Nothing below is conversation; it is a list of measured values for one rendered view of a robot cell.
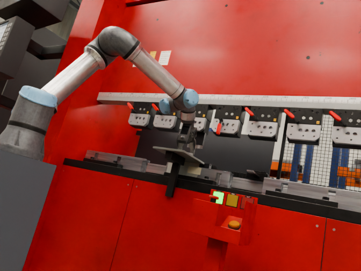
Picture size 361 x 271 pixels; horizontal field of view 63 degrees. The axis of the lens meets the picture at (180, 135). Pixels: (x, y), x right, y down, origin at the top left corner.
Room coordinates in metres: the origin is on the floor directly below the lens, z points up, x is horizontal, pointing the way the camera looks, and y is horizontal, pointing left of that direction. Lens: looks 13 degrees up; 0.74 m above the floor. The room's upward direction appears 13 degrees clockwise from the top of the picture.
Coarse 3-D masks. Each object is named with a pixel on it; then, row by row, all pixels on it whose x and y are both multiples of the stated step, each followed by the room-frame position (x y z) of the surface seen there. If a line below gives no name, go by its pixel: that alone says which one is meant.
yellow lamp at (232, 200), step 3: (228, 195) 1.22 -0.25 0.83; (231, 195) 1.22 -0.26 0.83; (234, 195) 1.21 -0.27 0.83; (228, 198) 1.22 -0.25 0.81; (231, 198) 1.22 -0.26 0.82; (234, 198) 1.21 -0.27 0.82; (237, 198) 1.20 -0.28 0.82; (228, 201) 1.22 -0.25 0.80; (231, 201) 1.21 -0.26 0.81; (234, 201) 1.21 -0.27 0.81; (228, 204) 1.22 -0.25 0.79; (231, 204) 1.21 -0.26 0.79; (234, 204) 1.21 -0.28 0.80
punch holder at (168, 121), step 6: (156, 114) 1.79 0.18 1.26; (162, 114) 1.77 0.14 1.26; (168, 114) 1.75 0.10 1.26; (156, 120) 1.78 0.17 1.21; (162, 120) 1.78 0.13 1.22; (168, 120) 1.74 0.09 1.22; (174, 120) 1.72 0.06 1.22; (180, 120) 1.79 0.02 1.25; (156, 126) 1.78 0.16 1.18; (162, 126) 1.75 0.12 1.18; (168, 126) 1.73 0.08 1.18; (174, 126) 1.73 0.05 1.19
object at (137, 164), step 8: (88, 152) 2.05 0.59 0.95; (96, 152) 2.01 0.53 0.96; (104, 152) 1.98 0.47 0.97; (104, 160) 1.97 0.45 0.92; (112, 160) 1.93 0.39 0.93; (120, 160) 1.90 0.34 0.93; (128, 160) 1.87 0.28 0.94; (136, 160) 1.84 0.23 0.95; (144, 160) 1.81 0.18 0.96; (128, 168) 1.86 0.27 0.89; (136, 168) 1.83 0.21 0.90; (144, 168) 1.85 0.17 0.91
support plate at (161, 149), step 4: (156, 148) 1.48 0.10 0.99; (160, 148) 1.46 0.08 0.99; (164, 148) 1.45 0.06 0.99; (168, 148) 1.44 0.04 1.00; (172, 148) 1.43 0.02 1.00; (164, 152) 1.53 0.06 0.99; (176, 152) 1.45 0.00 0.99; (180, 152) 1.42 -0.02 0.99; (184, 152) 1.40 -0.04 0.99; (184, 156) 1.52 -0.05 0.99; (188, 156) 1.49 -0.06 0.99; (192, 156) 1.48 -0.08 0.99; (188, 160) 1.61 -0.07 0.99; (192, 160) 1.58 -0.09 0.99; (196, 160) 1.55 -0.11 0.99; (200, 160) 1.57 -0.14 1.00
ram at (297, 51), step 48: (192, 0) 1.77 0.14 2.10; (240, 0) 1.59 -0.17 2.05; (288, 0) 1.44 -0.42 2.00; (336, 0) 1.32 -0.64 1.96; (144, 48) 1.92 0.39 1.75; (192, 48) 1.72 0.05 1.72; (240, 48) 1.56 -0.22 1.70; (288, 48) 1.42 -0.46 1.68; (336, 48) 1.30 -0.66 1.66; (336, 96) 1.29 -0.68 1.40
